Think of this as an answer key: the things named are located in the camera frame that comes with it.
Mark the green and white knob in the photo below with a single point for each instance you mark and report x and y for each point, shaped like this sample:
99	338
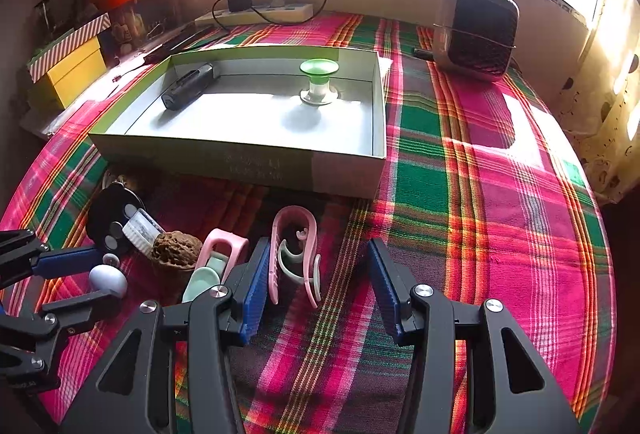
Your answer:
318	67

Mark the glass jar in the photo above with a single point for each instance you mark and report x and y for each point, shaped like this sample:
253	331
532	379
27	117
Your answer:
44	17

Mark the cream power strip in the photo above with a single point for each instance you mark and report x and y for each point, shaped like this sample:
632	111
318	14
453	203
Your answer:
280	12

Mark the black handheld device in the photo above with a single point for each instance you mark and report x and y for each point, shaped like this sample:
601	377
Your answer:
187	87

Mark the cream patterned curtain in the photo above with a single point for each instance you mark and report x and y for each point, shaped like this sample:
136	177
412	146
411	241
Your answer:
605	114

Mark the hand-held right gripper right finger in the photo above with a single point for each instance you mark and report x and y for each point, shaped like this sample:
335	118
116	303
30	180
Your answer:
382	284

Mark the pink and mint clip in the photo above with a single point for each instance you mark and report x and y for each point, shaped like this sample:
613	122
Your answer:
220	241

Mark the white ribbed round jar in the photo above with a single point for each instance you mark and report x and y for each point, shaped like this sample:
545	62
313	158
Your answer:
142	229

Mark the clear glass display case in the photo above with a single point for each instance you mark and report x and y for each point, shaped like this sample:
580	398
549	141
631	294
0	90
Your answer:
145	19

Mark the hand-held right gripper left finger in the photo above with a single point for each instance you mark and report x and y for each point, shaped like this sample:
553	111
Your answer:
255	284

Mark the beige space heater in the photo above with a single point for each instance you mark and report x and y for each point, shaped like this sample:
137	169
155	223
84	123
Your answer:
480	29

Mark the black disc with white dots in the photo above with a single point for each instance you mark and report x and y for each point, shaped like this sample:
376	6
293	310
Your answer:
112	209

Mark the striped gift box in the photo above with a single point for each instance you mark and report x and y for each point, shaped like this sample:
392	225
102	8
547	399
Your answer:
65	47

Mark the green and white cardboard box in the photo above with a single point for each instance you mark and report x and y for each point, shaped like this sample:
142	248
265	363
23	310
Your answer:
260	164

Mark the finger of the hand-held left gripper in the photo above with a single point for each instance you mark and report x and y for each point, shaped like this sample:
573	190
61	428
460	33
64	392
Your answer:
70	260
85	304

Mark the plaid blanket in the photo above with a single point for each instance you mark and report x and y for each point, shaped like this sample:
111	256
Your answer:
475	214

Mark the black flat case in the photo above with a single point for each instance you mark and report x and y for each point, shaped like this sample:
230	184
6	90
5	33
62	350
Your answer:
175	43

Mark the white egg-shaped object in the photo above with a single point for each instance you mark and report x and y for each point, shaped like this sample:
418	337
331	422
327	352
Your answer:
107	279

